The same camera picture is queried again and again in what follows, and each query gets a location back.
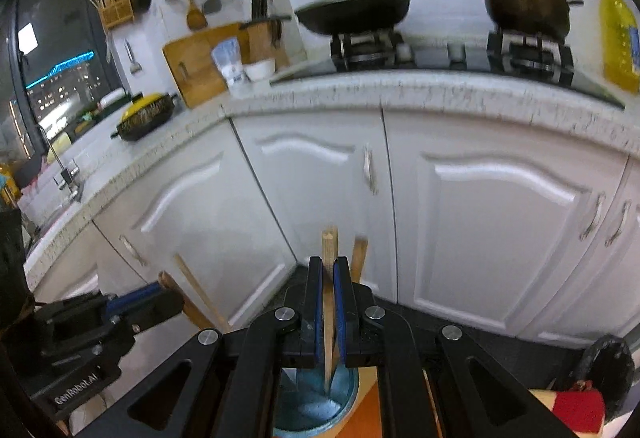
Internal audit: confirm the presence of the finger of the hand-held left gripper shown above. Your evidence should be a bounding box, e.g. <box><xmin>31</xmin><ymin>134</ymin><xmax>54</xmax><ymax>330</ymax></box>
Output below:
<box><xmin>117</xmin><ymin>289</ymin><xmax>186</xmax><ymax>336</ymax></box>
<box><xmin>102</xmin><ymin>282</ymin><xmax>163</xmax><ymax>316</ymax></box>

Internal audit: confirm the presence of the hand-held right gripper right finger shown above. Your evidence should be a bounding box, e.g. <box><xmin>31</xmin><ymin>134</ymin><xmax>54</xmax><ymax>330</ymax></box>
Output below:
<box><xmin>332</xmin><ymin>256</ymin><xmax>576</xmax><ymax>438</ymax></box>

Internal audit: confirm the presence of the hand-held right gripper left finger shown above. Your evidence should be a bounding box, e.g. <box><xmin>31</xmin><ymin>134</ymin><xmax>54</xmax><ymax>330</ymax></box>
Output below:
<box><xmin>116</xmin><ymin>256</ymin><xmax>326</xmax><ymax>438</ymax></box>

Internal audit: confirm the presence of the wooden chopstick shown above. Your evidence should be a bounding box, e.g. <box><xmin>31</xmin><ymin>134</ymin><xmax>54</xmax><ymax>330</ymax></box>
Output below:
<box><xmin>321</xmin><ymin>227</ymin><xmax>341</xmax><ymax>391</ymax></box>
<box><xmin>349</xmin><ymin>237</ymin><xmax>369</xmax><ymax>284</ymax></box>
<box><xmin>158</xmin><ymin>271</ymin><xmax>217</xmax><ymax>330</ymax></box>

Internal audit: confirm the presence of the wooden spoon handle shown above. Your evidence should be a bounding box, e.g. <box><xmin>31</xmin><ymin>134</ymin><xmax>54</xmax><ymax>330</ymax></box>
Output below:
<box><xmin>174</xmin><ymin>254</ymin><xmax>232</xmax><ymax>334</ymax></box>

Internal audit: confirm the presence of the teal and white utensil holder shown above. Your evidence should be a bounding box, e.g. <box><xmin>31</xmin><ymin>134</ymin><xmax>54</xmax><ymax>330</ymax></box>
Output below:
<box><xmin>272</xmin><ymin>363</ymin><xmax>361</xmax><ymax>438</ymax></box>

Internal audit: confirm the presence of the white cabinet door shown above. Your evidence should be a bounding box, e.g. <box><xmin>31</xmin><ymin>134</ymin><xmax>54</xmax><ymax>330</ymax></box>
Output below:
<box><xmin>520</xmin><ymin>163</ymin><xmax>640</xmax><ymax>346</ymax></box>
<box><xmin>92</xmin><ymin>120</ymin><xmax>296</xmax><ymax>334</ymax></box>
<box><xmin>382</xmin><ymin>110</ymin><xmax>628</xmax><ymax>334</ymax></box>
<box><xmin>231</xmin><ymin>113</ymin><xmax>398</xmax><ymax>304</ymax></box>
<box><xmin>30</xmin><ymin>218</ymin><xmax>166</xmax><ymax>314</ymax></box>

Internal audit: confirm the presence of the metal faucet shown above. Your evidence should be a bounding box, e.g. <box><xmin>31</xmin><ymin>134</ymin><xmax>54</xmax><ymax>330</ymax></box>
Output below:
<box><xmin>37</xmin><ymin>125</ymin><xmax>83</xmax><ymax>204</ymax></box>

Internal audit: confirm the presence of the black casserole with yellow lid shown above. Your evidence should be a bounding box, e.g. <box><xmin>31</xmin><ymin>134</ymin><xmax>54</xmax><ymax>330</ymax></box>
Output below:
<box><xmin>111</xmin><ymin>92</ymin><xmax>180</xmax><ymax>142</ymax></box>

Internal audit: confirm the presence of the white container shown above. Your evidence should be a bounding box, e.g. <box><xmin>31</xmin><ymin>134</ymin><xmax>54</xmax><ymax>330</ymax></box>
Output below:
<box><xmin>97</xmin><ymin>88</ymin><xmax>132</xmax><ymax>111</ymax></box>

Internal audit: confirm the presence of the wooden cutting board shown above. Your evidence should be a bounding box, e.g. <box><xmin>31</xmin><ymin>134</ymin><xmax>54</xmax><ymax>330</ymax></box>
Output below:
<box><xmin>162</xmin><ymin>22</ymin><xmax>251</xmax><ymax>109</ymax></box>

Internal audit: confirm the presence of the white and blue packet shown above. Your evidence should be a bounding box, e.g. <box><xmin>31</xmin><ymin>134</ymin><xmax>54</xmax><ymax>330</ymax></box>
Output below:
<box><xmin>211</xmin><ymin>38</ymin><xmax>247</xmax><ymax>86</ymax></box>

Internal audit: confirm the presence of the white bowl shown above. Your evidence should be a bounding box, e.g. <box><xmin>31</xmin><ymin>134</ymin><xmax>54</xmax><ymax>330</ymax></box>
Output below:
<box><xmin>243</xmin><ymin>58</ymin><xmax>277</xmax><ymax>81</ymax></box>

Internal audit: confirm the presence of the dark window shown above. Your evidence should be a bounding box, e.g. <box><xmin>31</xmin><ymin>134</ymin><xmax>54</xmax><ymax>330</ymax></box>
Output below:
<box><xmin>10</xmin><ymin>0</ymin><xmax>121</xmax><ymax>159</ymax></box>

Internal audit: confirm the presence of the black burner grate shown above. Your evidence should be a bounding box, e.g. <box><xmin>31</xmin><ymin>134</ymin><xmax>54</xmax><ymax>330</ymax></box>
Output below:
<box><xmin>487</xmin><ymin>30</ymin><xmax>575</xmax><ymax>86</ymax></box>
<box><xmin>330</xmin><ymin>30</ymin><xmax>406</xmax><ymax>71</ymax></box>

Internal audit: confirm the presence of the black bag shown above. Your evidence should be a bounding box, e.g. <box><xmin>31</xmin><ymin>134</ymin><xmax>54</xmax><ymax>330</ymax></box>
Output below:
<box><xmin>580</xmin><ymin>335</ymin><xmax>632</xmax><ymax>419</ymax></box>

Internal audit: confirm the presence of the black gas stove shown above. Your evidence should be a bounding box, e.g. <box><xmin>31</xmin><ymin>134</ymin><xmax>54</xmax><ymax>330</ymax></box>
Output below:
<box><xmin>270</xmin><ymin>30</ymin><xmax>626</xmax><ymax>109</ymax></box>

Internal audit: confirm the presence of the wooden knife block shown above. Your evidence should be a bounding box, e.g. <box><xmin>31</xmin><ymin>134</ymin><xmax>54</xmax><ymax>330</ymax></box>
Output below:
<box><xmin>247</xmin><ymin>0</ymin><xmax>292</xmax><ymax>69</ymax></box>

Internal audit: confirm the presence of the black frying pan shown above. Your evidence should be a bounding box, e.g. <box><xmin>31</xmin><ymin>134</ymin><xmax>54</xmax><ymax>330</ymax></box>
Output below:
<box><xmin>240</xmin><ymin>0</ymin><xmax>412</xmax><ymax>36</ymax></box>

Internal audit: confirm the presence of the brass cooking pot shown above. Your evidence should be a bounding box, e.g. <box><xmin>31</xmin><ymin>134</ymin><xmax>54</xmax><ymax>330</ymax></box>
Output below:
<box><xmin>457</xmin><ymin>0</ymin><xmax>585</xmax><ymax>39</ymax></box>

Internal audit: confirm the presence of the yellow cooking oil bottle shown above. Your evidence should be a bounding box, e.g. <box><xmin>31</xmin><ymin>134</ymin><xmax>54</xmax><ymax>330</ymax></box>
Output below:
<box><xmin>600</xmin><ymin>0</ymin><xmax>640</xmax><ymax>94</ymax></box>

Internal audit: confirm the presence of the metal cabinet handle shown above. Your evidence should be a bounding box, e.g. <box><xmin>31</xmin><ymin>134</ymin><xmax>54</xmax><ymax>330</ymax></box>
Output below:
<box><xmin>362</xmin><ymin>143</ymin><xmax>378</xmax><ymax>196</ymax></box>
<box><xmin>604</xmin><ymin>200</ymin><xmax>632</xmax><ymax>248</ymax></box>
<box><xmin>119</xmin><ymin>234</ymin><xmax>148</xmax><ymax>267</ymax></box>
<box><xmin>579</xmin><ymin>192</ymin><xmax>607</xmax><ymax>241</ymax></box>

